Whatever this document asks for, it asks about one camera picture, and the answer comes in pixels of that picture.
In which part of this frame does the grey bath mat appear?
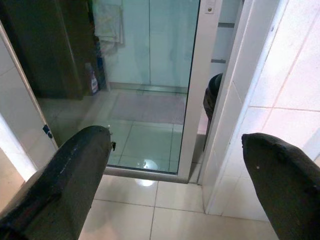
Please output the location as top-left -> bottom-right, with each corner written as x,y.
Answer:
109,93 -> 186,126

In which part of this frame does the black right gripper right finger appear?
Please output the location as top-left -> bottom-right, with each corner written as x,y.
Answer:
241,132 -> 320,240

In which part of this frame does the pale hanging towel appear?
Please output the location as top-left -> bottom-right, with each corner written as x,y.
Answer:
92,0 -> 126,55

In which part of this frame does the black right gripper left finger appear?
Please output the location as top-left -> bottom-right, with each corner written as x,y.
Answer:
0,125 -> 117,240

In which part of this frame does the purple detergent bottle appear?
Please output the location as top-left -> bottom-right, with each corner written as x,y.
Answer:
84,62 -> 100,96

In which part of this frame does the black bin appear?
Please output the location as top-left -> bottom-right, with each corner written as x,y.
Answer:
202,73 -> 224,121

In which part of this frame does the aluminium framed glass door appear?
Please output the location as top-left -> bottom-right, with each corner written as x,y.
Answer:
37,0 -> 223,185

